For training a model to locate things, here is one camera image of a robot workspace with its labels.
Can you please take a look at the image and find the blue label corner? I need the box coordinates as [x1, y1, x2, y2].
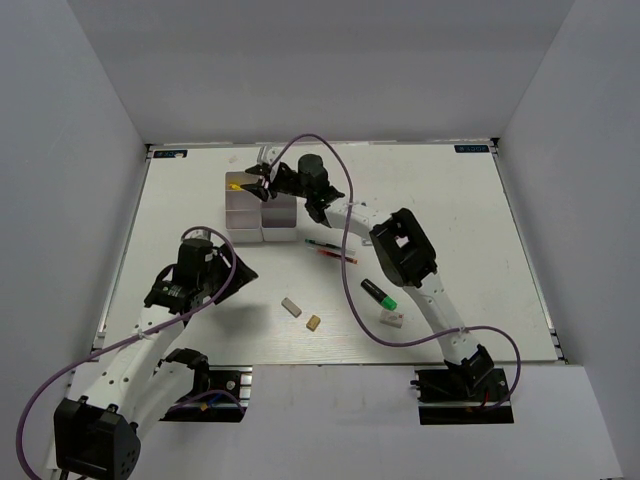
[153, 149, 188, 159]
[454, 144, 490, 154]

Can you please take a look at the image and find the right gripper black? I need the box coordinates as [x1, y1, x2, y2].
[243, 162, 314, 201]

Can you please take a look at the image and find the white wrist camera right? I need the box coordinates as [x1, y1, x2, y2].
[257, 144, 282, 165]

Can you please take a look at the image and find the green ink pen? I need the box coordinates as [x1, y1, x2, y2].
[304, 238, 342, 250]

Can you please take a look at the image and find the white container bin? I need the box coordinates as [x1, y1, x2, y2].
[224, 171, 263, 244]
[261, 194, 297, 242]

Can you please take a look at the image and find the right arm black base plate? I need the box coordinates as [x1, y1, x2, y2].
[410, 368, 514, 426]

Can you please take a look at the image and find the white eraser red print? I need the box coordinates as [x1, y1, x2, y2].
[379, 310, 404, 329]

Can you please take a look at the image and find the white container right bin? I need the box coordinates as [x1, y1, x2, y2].
[261, 194, 297, 242]

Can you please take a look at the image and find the red ink pen orange cap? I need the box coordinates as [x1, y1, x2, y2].
[316, 249, 358, 265]

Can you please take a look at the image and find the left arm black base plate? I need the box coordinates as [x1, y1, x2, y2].
[161, 366, 253, 423]

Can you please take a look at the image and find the blue label right corner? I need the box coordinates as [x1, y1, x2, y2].
[454, 144, 490, 154]

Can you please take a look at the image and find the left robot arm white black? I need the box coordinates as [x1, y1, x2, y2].
[54, 226, 258, 479]

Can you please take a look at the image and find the white container left bin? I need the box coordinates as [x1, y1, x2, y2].
[224, 171, 263, 244]

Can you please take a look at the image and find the tan yellow eraser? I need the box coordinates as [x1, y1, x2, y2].
[306, 315, 321, 331]

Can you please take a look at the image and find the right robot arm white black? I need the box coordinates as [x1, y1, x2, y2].
[240, 154, 494, 399]

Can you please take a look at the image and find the grey white eraser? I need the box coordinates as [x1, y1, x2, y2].
[281, 297, 302, 318]

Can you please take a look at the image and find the black highlighter green cap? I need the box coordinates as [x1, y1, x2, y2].
[360, 278, 397, 311]

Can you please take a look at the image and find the blue label left corner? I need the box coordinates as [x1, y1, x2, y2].
[153, 149, 188, 159]

